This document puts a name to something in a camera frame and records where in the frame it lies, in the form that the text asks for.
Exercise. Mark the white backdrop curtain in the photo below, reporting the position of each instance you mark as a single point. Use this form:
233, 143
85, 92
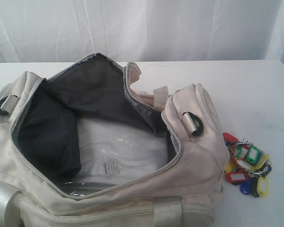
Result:
141, 30

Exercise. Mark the cream duffel bag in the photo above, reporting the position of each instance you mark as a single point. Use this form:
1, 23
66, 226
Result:
39, 150

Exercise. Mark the colourful key tag bunch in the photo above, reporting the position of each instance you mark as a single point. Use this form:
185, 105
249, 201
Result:
248, 167

